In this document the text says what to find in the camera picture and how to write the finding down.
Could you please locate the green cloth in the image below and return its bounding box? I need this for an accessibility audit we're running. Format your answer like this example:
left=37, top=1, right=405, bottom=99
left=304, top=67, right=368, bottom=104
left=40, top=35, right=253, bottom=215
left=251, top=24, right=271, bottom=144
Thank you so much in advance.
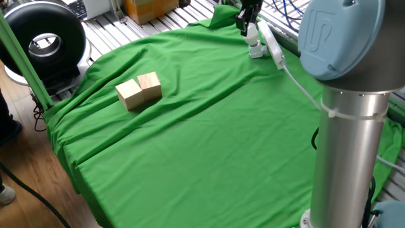
left=44, top=4, right=404, bottom=228

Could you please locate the white plug-in bulb holder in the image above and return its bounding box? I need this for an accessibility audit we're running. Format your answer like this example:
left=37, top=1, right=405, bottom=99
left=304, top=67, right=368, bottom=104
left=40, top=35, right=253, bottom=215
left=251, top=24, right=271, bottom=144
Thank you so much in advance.
left=248, top=42, right=269, bottom=60

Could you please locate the thick black floor cable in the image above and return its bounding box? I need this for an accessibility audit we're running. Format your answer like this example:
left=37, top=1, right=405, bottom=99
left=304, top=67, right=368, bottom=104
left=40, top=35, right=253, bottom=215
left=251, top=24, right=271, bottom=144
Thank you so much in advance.
left=0, top=160, right=73, bottom=228

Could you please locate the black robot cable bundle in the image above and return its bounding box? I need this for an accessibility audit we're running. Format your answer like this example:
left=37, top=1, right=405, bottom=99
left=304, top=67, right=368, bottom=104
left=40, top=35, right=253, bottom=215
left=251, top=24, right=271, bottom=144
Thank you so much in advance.
left=261, top=0, right=309, bottom=34

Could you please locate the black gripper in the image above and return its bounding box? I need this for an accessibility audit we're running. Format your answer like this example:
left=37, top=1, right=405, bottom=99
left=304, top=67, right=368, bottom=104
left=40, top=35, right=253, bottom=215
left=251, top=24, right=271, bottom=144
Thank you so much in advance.
left=235, top=0, right=265, bottom=37

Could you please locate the pale wooden cube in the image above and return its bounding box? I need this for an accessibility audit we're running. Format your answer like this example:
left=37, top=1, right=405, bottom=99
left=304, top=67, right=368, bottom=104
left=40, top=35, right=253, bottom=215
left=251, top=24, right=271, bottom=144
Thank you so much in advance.
left=115, top=79, right=146, bottom=111

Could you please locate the reddish wooden cube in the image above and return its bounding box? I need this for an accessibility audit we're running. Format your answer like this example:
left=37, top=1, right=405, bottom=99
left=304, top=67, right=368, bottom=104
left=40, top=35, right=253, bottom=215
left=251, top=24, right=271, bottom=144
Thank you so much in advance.
left=137, top=71, right=163, bottom=101

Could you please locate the black keyboard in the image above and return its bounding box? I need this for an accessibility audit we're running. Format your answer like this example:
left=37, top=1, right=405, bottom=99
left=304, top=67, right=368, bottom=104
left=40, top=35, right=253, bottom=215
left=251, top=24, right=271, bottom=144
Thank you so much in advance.
left=66, top=0, right=88, bottom=20

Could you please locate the dark blue cable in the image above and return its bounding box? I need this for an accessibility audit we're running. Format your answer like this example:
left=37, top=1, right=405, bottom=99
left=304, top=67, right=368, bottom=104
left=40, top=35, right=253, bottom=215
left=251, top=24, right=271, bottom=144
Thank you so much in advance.
left=271, top=0, right=306, bottom=32

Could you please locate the black ring-shaped device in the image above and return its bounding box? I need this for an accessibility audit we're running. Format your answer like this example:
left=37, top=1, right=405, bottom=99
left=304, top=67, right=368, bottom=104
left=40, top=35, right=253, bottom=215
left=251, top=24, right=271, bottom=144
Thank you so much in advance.
left=0, top=1, right=93, bottom=96

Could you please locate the dark blue shoe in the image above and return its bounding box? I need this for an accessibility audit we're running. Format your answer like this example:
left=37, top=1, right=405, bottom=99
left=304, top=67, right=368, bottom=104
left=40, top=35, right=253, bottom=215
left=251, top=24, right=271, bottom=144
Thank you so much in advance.
left=0, top=90, right=23, bottom=148

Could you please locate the white LED bulb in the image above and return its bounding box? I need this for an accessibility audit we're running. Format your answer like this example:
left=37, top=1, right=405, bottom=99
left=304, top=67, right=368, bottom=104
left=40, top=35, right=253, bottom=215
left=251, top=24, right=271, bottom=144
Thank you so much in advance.
left=242, top=22, right=261, bottom=48

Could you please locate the white shoe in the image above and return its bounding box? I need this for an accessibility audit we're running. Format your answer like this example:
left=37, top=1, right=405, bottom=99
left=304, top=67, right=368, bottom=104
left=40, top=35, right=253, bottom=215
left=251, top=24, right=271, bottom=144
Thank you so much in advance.
left=0, top=184, right=16, bottom=205

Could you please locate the white power strip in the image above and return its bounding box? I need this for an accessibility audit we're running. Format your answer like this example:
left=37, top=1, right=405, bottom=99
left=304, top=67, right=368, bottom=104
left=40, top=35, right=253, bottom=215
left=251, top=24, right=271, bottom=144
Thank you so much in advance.
left=256, top=19, right=286, bottom=71

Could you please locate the thin black wire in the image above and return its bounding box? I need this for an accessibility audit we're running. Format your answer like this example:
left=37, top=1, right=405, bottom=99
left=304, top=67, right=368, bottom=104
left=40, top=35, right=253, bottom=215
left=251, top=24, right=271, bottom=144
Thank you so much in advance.
left=32, top=94, right=48, bottom=132

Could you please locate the green frame post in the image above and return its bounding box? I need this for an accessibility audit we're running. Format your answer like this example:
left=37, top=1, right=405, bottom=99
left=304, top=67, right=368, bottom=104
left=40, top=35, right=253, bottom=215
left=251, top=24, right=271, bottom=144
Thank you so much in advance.
left=0, top=11, right=54, bottom=111

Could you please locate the white box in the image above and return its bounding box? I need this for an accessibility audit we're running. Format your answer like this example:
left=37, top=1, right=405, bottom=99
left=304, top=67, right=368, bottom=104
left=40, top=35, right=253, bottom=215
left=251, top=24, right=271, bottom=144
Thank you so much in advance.
left=82, top=0, right=112, bottom=20

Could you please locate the cardboard box yellow tape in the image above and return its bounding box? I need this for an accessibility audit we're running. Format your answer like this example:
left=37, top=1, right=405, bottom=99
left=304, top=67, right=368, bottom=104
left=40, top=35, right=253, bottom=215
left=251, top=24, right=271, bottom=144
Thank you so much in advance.
left=123, top=0, right=180, bottom=25

